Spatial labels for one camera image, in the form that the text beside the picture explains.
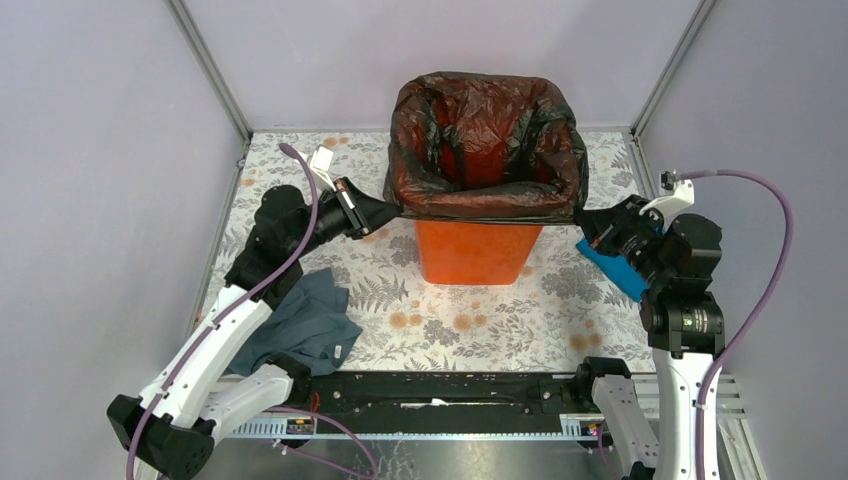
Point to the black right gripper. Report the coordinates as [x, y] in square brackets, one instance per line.
[603, 225]

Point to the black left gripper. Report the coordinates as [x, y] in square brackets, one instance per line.
[363, 213]

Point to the black plastic trash bag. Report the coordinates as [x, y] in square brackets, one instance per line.
[474, 147]

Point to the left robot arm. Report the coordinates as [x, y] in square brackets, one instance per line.
[172, 426]

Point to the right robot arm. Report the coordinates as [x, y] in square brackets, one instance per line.
[686, 332]

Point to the orange plastic trash bin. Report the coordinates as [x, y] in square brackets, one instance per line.
[455, 253]

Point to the bright blue folded cloth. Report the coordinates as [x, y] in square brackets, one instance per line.
[617, 270]

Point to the floral patterned table mat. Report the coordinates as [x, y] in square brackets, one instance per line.
[560, 309]

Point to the grey-blue crumpled cloth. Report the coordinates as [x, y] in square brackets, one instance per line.
[310, 325]

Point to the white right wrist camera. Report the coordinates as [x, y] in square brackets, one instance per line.
[678, 195]

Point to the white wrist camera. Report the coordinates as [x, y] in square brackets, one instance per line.
[319, 162]
[678, 195]

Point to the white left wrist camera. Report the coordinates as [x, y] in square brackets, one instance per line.
[319, 162]

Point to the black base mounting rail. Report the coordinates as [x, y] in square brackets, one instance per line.
[372, 402]

